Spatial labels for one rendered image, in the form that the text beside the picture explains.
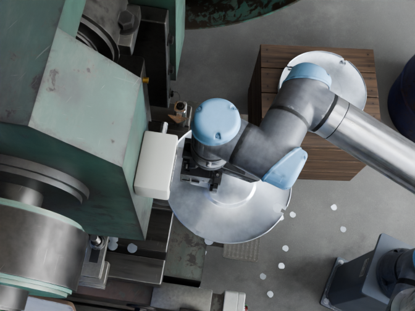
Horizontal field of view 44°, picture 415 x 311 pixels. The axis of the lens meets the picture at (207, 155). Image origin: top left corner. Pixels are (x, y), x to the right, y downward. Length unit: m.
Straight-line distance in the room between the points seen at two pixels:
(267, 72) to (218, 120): 1.00
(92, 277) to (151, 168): 0.62
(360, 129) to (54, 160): 0.54
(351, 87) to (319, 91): 0.91
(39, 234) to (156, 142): 0.17
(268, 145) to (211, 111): 0.11
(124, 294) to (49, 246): 0.77
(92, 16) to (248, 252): 1.30
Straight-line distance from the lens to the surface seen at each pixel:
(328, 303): 1.95
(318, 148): 1.73
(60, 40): 0.48
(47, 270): 0.52
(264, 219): 1.16
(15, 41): 0.48
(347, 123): 0.89
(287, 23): 2.35
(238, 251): 1.76
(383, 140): 0.91
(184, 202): 1.14
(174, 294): 1.25
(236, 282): 1.91
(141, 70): 0.83
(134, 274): 1.20
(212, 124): 0.80
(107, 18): 0.60
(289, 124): 0.84
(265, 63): 1.81
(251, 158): 0.82
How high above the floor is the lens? 1.89
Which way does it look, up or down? 70 degrees down
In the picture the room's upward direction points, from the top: 9 degrees clockwise
